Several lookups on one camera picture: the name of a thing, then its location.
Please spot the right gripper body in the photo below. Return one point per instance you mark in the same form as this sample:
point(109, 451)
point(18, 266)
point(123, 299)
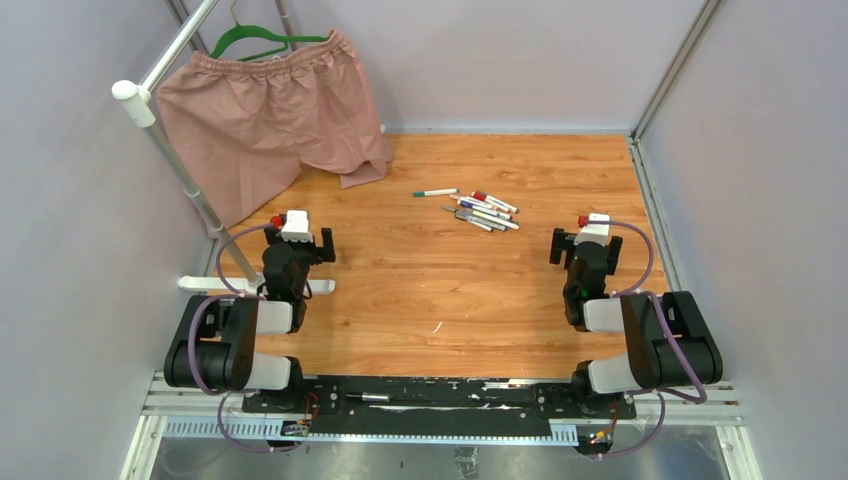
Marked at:
point(564, 242)

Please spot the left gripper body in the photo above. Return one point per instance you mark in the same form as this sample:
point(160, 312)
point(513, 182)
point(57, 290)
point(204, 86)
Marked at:
point(315, 255)

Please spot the green capped white marker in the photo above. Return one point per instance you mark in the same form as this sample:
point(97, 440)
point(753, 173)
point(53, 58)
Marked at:
point(511, 225)

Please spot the red capped white marker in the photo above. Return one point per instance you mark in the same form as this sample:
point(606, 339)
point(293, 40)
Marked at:
point(490, 199)

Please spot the teal capped white marker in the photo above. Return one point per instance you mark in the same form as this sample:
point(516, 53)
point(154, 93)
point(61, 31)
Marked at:
point(436, 192)

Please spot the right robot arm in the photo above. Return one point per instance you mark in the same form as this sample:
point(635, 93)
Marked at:
point(669, 347)

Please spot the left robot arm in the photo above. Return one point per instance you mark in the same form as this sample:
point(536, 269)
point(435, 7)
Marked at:
point(214, 346)

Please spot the blue capped white marker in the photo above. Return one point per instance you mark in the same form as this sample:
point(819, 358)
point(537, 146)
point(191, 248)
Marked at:
point(487, 215)

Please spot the white acrylic marker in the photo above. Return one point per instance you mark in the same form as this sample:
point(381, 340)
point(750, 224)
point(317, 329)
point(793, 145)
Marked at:
point(469, 202)

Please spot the pink shorts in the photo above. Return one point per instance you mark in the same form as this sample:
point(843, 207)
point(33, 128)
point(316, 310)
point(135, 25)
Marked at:
point(244, 130)

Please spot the white clothes rack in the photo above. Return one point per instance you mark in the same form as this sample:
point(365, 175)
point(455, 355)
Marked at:
point(135, 98)

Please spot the green clothes hanger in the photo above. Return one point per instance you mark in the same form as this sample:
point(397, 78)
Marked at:
point(263, 41)

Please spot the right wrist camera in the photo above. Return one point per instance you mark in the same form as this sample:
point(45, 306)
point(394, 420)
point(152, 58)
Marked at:
point(594, 228)

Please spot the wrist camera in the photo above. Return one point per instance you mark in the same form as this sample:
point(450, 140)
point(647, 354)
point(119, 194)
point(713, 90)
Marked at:
point(594, 228)
point(296, 227)

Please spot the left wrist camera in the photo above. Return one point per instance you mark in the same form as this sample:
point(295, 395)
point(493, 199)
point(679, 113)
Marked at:
point(296, 227)

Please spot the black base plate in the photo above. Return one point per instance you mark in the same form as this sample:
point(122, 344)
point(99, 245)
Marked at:
point(442, 407)

